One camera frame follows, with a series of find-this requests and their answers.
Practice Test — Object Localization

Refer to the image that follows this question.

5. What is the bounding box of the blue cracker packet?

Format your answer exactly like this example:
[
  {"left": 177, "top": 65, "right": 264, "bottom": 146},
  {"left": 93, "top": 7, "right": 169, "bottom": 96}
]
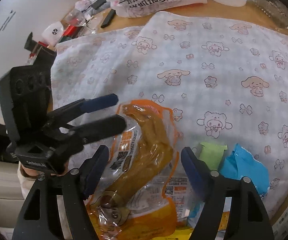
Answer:
[{"left": 187, "top": 143, "right": 271, "bottom": 221}]

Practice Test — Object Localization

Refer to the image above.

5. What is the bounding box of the yellow snack packet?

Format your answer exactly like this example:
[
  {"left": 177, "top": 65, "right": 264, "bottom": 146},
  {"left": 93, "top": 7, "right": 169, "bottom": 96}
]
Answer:
[{"left": 143, "top": 225, "right": 197, "bottom": 240}]

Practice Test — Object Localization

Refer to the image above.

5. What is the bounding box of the green snack packet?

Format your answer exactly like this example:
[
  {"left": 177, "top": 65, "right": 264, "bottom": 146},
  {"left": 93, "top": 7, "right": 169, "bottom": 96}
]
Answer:
[{"left": 199, "top": 142, "right": 228, "bottom": 170}]

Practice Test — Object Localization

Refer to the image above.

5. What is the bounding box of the orange chicken leg packet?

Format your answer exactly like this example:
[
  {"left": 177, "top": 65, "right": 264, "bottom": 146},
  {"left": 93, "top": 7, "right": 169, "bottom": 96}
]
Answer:
[{"left": 86, "top": 99, "right": 190, "bottom": 239}]

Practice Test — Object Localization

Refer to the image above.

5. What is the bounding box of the person's left hand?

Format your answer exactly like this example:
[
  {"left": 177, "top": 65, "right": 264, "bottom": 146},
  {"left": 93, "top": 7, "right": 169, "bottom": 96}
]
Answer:
[{"left": 19, "top": 161, "right": 68, "bottom": 178}]

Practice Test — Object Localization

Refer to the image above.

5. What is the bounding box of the white black mug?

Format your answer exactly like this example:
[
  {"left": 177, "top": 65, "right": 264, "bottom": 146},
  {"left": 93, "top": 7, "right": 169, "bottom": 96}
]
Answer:
[{"left": 41, "top": 21, "right": 64, "bottom": 46}]

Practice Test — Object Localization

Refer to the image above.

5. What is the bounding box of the wine glass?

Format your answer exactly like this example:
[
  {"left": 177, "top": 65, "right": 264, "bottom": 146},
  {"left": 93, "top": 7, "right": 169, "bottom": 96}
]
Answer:
[{"left": 63, "top": 9, "right": 97, "bottom": 37}]

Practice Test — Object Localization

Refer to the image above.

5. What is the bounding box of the black remote control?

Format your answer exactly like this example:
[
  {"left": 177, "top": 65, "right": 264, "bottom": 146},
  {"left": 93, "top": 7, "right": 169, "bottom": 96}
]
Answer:
[{"left": 100, "top": 9, "right": 116, "bottom": 29}]

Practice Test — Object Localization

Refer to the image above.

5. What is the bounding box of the black keyboard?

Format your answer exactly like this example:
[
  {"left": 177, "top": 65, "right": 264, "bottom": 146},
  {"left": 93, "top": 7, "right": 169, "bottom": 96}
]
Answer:
[{"left": 91, "top": 0, "right": 107, "bottom": 10}]

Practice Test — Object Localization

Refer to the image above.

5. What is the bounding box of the cartoon print table cloth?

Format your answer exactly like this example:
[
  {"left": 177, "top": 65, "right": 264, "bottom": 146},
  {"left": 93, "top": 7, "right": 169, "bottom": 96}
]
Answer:
[{"left": 51, "top": 12, "right": 288, "bottom": 216}]

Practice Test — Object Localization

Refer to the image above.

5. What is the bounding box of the glass tray with shells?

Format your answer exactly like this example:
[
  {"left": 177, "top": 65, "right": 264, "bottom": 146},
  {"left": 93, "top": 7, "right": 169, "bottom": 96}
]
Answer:
[{"left": 253, "top": 0, "right": 288, "bottom": 29}]

